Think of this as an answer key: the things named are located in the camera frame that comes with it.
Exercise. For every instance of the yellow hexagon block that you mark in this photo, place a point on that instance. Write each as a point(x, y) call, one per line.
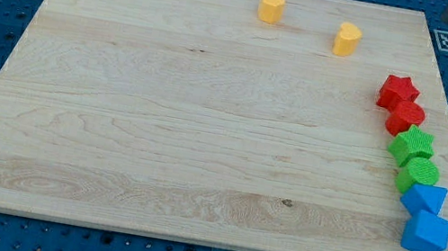
point(270, 11)

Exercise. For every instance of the wooden board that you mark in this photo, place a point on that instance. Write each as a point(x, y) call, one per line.
point(194, 121)

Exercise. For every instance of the yellow heart block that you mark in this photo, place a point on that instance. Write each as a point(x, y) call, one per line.
point(347, 39)

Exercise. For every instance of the red star block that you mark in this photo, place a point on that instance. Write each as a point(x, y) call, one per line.
point(395, 90)

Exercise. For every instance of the red cylinder block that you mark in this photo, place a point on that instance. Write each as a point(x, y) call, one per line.
point(404, 115)

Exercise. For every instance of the green star block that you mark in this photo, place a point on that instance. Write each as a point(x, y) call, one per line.
point(410, 144)

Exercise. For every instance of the green cylinder block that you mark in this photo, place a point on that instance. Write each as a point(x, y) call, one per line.
point(417, 171)

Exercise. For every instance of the blue triangle block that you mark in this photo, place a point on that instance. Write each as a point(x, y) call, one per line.
point(422, 197)

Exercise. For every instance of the blue cube block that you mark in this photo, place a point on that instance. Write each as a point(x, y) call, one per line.
point(425, 231)

